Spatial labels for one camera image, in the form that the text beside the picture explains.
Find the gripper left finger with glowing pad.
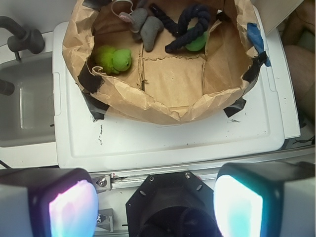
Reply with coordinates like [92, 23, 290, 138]
[0, 168, 98, 237]

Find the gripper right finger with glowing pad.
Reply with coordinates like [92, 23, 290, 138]
[213, 161, 316, 237]

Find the green plush animal toy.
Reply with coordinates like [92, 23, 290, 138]
[95, 45, 132, 75]

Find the white plastic bin lid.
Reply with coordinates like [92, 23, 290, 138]
[53, 22, 300, 172]

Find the grey toy sink basin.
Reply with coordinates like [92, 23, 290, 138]
[0, 53, 55, 147]

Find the brown paper bag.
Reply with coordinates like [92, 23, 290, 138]
[62, 0, 265, 125]

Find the grey toy faucet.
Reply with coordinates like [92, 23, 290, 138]
[0, 16, 45, 62]

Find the blue tape piece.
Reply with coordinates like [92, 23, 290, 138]
[247, 22, 266, 55]

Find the green ball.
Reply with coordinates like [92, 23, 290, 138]
[185, 31, 207, 52]

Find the grey plush elephant toy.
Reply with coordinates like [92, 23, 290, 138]
[118, 0, 164, 52]

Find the black octagonal mount plate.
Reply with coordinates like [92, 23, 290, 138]
[125, 171, 222, 237]

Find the dark blue rope toy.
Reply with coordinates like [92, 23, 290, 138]
[163, 4, 211, 53]

